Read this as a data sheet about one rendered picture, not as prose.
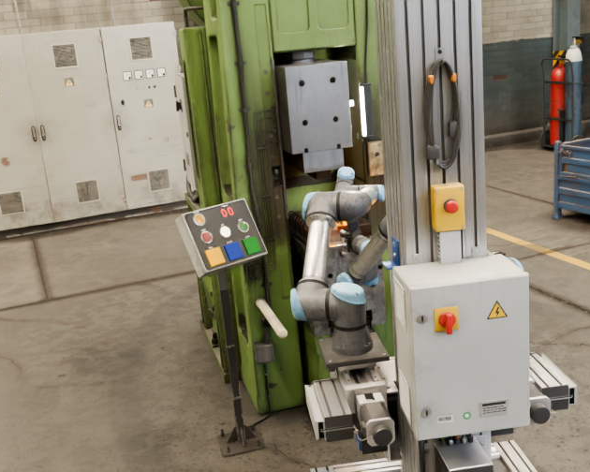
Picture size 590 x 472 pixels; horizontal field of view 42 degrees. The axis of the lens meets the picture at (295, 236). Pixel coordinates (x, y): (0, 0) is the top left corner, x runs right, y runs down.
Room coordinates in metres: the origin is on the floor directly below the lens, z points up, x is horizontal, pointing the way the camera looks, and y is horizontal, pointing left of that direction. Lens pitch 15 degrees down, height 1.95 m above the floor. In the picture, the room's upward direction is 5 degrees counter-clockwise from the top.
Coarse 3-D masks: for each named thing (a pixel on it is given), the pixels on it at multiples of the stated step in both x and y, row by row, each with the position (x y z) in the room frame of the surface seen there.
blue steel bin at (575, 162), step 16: (560, 144) 6.83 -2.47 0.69; (576, 144) 6.92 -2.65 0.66; (560, 160) 6.80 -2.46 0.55; (576, 160) 6.64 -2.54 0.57; (560, 176) 6.79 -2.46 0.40; (576, 176) 6.63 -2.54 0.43; (560, 192) 6.80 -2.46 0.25; (576, 192) 6.63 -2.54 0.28; (560, 208) 6.83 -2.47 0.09; (576, 208) 6.62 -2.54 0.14
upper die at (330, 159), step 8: (304, 152) 3.57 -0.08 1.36; (312, 152) 3.55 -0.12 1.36; (320, 152) 3.56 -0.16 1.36; (328, 152) 3.57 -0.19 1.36; (336, 152) 3.58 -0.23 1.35; (288, 160) 3.80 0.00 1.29; (296, 160) 3.66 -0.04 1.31; (304, 160) 3.54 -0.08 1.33; (312, 160) 3.55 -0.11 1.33; (320, 160) 3.56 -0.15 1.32; (328, 160) 3.57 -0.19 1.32; (336, 160) 3.58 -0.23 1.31; (296, 168) 3.67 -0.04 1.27; (304, 168) 3.54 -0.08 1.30; (312, 168) 3.55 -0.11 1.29; (320, 168) 3.56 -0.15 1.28; (328, 168) 3.57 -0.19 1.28; (336, 168) 3.58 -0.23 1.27
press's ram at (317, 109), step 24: (288, 72) 3.53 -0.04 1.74; (312, 72) 3.56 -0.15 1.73; (336, 72) 3.58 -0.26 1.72; (288, 96) 3.53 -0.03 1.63; (312, 96) 3.55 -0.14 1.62; (336, 96) 3.58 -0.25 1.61; (288, 120) 3.53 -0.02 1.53; (312, 120) 3.55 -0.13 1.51; (336, 120) 3.58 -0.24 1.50; (288, 144) 3.57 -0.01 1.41; (312, 144) 3.55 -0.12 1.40; (336, 144) 3.58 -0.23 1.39
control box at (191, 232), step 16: (208, 208) 3.31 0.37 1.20; (224, 208) 3.35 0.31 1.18; (240, 208) 3.39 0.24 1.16; (176, 224) 3.27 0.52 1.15; (192, 224) 3.22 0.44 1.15; (208, 224) 3.26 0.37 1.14; (224, 224) 3.30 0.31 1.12; (192, 240) 3.18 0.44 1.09; (224, 240) 3.26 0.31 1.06; (240, 240) 3.30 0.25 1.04; (192, 256) 3.19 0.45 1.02; (224, 256) 3.21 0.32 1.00; (256, 256) 3.29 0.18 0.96; (208, 272) 3.13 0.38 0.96
